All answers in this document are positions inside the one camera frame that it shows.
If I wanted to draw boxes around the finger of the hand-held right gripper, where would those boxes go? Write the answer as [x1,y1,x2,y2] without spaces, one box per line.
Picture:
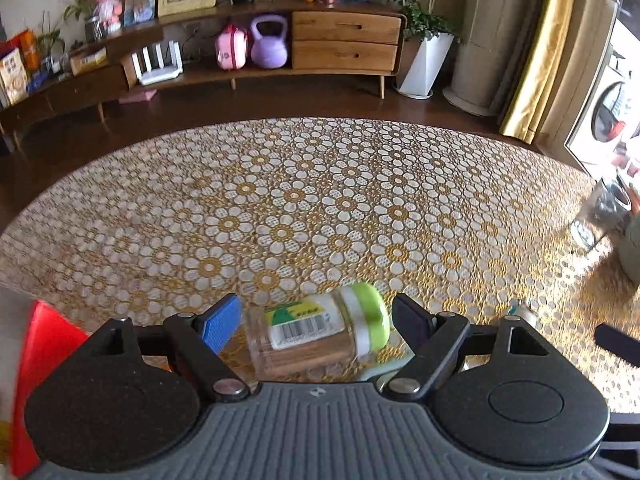
[594,323,640,366]

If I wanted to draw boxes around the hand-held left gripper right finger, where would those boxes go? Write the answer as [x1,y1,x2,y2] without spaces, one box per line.
[387,295,553,396]

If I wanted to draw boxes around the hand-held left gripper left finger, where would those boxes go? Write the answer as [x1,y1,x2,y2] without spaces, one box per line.
[82,294,251,402]

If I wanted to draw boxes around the clear jar with green lid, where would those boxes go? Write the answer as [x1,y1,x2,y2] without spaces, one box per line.
[244,282,391,382]

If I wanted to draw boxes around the pale green mug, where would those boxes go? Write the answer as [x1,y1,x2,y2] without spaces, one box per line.
[617,214,640,284]

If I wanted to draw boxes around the clear drinking glass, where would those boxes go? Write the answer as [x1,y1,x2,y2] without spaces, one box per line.
[570,179,632,251]

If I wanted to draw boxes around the red cardboard box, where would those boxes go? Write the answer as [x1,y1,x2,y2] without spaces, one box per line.
[10,299,92,479]

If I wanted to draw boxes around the white washing machine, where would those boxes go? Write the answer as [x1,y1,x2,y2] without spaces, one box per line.
[564,44,640,172]

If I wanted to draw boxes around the pink flat item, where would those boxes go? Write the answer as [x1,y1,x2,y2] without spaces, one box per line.
[118,89,159,105]

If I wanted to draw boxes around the potted plant in white pot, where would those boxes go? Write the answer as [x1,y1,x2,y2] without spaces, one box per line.
[379,0,462,99]

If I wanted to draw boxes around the white router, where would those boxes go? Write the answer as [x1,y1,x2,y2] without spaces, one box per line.
[130,42,184,86]

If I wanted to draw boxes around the pink toy backpack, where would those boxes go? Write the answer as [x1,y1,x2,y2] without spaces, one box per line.
[214,23,250,70]

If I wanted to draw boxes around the purple kettlebell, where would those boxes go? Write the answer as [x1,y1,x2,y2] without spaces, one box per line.
[249,14,291,69]

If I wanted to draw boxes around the wooden sideboard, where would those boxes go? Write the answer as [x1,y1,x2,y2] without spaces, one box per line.
[0,0,409,137]

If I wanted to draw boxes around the small cardboard box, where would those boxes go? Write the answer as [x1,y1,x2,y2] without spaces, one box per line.
[68,45,109,76]

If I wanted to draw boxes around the grey round column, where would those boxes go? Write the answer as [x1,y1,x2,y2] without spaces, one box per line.
[442,0,552,117]

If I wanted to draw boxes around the yellow curtain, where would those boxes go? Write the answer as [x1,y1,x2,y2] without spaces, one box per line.
[499,0,579,144]

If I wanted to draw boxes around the snack packets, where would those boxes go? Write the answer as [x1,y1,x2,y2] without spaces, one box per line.
[0,29,42,107]

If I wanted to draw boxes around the pink doll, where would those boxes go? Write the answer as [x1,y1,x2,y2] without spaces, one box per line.
[92,0,127,37]

